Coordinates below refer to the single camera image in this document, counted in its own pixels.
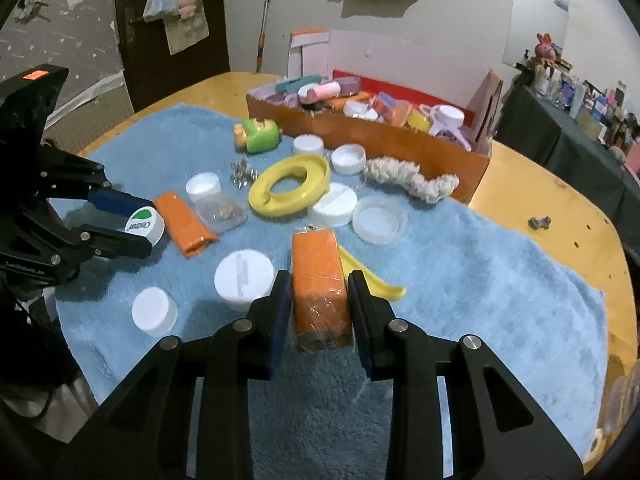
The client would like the dark wooden door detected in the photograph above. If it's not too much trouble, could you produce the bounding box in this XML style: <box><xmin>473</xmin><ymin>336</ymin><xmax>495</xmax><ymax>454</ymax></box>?
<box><xmin>114</xmin><ymin>0</ymin><xmax>232</xmax><ymax>113</ymax></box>

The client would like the broom stick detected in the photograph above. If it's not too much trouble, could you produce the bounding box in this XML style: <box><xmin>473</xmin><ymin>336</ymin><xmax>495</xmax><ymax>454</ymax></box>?
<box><xmin>256</xmin><ymin>0</ymin><xmax>274</xmax><ymax>73</ymax></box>

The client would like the dark green covered table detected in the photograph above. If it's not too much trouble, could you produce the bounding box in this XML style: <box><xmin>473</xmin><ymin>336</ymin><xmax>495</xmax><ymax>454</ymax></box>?
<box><xmin>494</xmin><ymin>82</ymin><xmax>640</xmax><ymax>241</ymax></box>

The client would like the beige crumpled fluffy object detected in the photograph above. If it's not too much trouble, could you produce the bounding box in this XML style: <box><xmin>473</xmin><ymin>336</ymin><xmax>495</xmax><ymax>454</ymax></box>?
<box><xmin>364</xmin><ymin>156</ymin><xmax>461</xmax><ymax>206</ymax></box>

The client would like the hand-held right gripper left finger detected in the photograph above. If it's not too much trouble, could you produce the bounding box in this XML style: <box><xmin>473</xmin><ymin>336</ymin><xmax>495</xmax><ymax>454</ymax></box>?
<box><xmin>50</xmin><ymin>270</ymin><xmax>294</xmax><ymax>480</ymax></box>

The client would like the clear round lid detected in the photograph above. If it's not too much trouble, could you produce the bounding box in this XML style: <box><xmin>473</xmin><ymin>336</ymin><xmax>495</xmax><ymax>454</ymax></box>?
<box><xmin>352</xmin><ymin>195</ymin><xmax>407</xmax><ymax>245</ymax></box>

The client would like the white round jar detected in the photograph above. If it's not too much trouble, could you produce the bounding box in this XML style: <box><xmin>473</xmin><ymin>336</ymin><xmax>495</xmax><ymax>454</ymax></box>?
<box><xmin>131</xmin><ymin>287</ymin><xmax>179</xmax><ymax>338</ymax></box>

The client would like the row of cosmetic bottles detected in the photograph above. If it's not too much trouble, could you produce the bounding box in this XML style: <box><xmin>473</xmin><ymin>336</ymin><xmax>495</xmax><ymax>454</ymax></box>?
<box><xmin>520</xmin><ymin>50</ymin><xmax>640</xmax><ymax>171</ymax></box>

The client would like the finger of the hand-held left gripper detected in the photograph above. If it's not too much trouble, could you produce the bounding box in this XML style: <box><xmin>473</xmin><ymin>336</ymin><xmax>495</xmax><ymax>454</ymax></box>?
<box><xmin>10</xmin><ymin>200</ymin><xmax>152</xmax><ymax>273</ymax></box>
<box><xmin>42</xmin><ymin>142</ymin><xmax>151</xmax><ymax>218</ymax></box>

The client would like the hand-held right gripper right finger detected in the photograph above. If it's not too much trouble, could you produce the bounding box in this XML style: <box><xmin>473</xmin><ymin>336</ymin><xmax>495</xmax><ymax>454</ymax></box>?
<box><xmin>346</xmin><ymin>270</ymin><xmax>586</xmax><ymax>480</ymax></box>

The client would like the yellow curved plastic piece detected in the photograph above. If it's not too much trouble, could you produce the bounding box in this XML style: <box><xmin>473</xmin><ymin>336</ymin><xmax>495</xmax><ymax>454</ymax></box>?
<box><xmin>337</xmin><ymin>245</ymin><xmax>407</xmax><ymax>302</ymax></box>

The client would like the wall mirror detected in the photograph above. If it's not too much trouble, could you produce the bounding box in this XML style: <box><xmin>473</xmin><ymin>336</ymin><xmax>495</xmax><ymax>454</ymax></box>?
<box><xmin>502</xmin><ymin>0</ymin><xmax>571</xmax><ymax>68</ymax></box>

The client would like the pale plastic bag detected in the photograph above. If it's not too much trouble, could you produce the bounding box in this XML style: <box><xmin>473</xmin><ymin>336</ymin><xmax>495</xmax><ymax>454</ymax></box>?
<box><xmin>142</xmin><ymin>0</ymin><xmax>181</xmax><ymax>23</ymax></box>

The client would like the white cap green label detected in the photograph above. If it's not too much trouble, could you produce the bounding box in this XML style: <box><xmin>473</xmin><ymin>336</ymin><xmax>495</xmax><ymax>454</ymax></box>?
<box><xmin>125</xmin><ymin>205</ymin><xmax>166</xmax><ymax>249</ymax></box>

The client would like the door handle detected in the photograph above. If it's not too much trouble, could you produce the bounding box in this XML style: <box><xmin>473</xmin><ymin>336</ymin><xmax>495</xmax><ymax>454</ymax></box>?
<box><xmin>127</xmin><ymin>7</ymin><xmax>146</xmax><ymax>46</ymax></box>

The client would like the yellow plastic ring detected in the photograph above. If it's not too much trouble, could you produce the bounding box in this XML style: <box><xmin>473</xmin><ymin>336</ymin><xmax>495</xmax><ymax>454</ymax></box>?
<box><xmin>248</xmin><ymin>154</ymin><xmax>332</xmax><ymax>219</ymax></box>

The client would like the white ribbed jar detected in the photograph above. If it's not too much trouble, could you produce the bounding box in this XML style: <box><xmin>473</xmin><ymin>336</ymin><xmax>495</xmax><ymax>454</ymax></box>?
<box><xmin>434</xmin><ymin>105</ymin><xmax>466</xmax><ymax>128</ymax></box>

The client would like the pink tube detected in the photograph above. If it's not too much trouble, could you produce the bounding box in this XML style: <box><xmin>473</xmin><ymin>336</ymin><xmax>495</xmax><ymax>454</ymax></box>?
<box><xmin>306</xmin><ymin>82</ymin><xmax>342</xmax><ymax>105</ymax></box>

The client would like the cardboard box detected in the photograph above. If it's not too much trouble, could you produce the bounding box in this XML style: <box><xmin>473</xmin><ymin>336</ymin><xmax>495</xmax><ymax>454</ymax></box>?
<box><xmin>245</xmin><ymin>29</ymin><xmax>503</xmax><ymax>204</ymax></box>

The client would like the orange packet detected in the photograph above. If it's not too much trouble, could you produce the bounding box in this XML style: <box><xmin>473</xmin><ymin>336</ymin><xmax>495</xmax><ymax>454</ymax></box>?
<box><xmin>291</xmin><ymin>227</ymin><xmax>354</xmax><ymax>354</ymax></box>

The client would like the large flat white lid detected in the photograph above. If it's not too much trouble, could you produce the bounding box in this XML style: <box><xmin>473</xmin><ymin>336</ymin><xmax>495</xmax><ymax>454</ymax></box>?
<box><xmin>306</xmin><ymin>182</ymin><xmax>359</xmax><ymax>227</ymax></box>

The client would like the light blue fluffy towel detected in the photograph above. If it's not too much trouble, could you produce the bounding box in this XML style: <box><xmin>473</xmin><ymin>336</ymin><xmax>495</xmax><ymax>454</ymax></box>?
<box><xmin>50</xmin><ymin>102</ymin><xmax>608</xmax><ymax>480</ymax></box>

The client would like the small clear plastic box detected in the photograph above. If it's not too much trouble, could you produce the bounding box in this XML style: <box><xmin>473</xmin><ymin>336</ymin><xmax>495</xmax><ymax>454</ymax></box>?
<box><xmin>196</xmin><ymin>195</ymin><xmax>248</xmax><ymax>234</ymax></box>

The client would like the pink bunny plush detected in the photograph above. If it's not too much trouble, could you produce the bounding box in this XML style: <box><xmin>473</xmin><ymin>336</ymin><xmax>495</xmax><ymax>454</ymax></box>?
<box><xmin>534</xmin><ymin>32</ymin><xmax>564</xmax><ymax>64</ymax></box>

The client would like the orange tube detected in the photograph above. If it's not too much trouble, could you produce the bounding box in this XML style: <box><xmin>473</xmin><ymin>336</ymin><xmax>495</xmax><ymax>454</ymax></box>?
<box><xmin>154</xmin><ymin>190</ymin><xmax>220</xmax><ymax>259</ymax></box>

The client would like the green yellow turtle toy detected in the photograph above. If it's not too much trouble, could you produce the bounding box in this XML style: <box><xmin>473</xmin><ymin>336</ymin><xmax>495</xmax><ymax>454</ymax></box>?
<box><xmin>233</xmin><ymin>118</ymin><xmax>284</xmax><ymax>155</ymax></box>

